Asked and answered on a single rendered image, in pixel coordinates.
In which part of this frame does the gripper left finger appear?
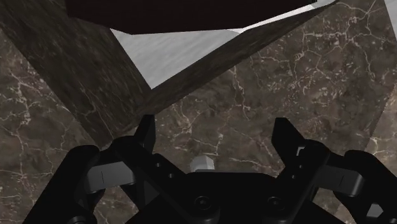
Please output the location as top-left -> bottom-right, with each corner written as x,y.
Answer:
23,115 -> 199,224

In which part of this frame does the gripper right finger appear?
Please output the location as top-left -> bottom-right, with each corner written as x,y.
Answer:
269,117 -> 397,224

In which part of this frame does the small grey white cylinder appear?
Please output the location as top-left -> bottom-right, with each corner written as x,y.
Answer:
190,155 -> 216,173

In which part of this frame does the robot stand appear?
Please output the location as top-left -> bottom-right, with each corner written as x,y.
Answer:
64,0 -> 319,36

